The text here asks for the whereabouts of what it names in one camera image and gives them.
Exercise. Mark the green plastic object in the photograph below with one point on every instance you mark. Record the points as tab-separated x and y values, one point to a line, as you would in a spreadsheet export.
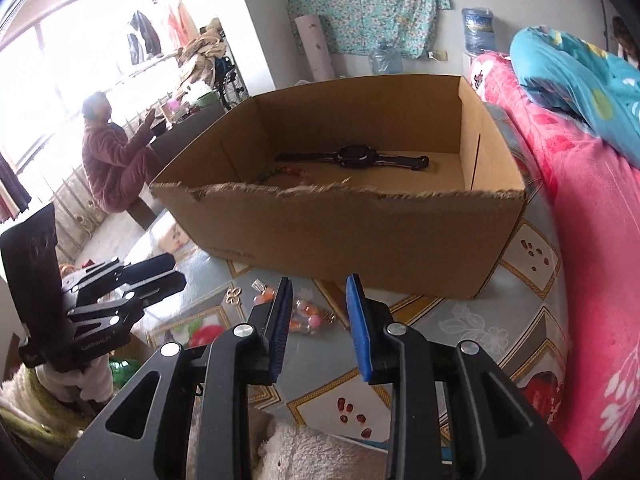
125	370

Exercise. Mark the beige clothes pile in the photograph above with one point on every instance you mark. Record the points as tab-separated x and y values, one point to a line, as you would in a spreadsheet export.
200	55

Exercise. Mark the brown cardboard box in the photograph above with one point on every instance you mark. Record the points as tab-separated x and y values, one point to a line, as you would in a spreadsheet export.
350	230

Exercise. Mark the dark table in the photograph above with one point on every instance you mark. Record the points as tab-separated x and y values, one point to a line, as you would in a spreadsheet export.
187	127

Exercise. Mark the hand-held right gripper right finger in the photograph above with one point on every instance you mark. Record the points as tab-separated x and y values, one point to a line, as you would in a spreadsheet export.
360	330

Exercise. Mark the green basin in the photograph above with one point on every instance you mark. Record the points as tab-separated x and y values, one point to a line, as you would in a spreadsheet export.
205	100

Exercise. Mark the clear empty water bottle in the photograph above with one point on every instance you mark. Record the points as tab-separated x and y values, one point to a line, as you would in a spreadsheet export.
386	61

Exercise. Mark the wheelchair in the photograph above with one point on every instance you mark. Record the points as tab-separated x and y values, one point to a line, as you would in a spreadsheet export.
231	85

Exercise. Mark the patterned tablecloth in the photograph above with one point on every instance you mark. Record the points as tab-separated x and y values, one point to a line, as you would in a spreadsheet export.
450	325

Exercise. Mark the white paper roll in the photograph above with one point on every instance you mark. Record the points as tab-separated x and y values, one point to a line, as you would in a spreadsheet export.
314	50

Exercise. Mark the wooden stool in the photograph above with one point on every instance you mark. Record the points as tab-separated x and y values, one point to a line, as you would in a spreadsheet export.
142	212

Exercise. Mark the pink floral blanket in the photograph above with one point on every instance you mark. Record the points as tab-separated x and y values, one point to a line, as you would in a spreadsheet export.
590	240

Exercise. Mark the dark red curtain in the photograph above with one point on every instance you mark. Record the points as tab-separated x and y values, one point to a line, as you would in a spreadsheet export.
12	190

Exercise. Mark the metal balcony railing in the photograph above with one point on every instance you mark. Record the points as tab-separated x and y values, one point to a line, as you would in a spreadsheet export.
75	215

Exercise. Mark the blue patterned quilt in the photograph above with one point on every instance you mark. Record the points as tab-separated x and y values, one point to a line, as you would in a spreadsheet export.
565	75

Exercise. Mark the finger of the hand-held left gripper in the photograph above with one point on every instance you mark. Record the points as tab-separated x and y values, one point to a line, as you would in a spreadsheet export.
160	286
147	265

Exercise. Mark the gold butterfly outline charm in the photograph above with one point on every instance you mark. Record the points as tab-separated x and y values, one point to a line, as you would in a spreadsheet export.
233	296

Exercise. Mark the teal floral wall cloth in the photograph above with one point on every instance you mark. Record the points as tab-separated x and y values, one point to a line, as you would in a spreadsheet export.
365	5

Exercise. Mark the pink hanging garment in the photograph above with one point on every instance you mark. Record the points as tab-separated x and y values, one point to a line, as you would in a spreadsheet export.
181	25

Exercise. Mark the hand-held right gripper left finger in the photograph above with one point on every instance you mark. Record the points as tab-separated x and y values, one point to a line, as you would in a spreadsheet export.
280	330

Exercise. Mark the small abacus charm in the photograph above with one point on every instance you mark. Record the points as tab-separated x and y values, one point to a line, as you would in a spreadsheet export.
257	285

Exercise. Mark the wall socket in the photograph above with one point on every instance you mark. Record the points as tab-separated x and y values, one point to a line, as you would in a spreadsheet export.
439	55

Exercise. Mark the black wrist watch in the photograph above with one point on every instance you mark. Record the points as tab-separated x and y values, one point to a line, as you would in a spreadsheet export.
355	156

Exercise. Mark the dark hanging jacket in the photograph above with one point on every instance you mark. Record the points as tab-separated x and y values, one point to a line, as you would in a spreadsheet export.
142	35

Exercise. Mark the blue water dispenser bottle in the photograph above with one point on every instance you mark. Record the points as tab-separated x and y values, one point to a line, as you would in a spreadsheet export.
479	30

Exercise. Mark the white water dispenser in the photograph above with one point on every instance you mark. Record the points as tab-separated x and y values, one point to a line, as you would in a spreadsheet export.
469	66

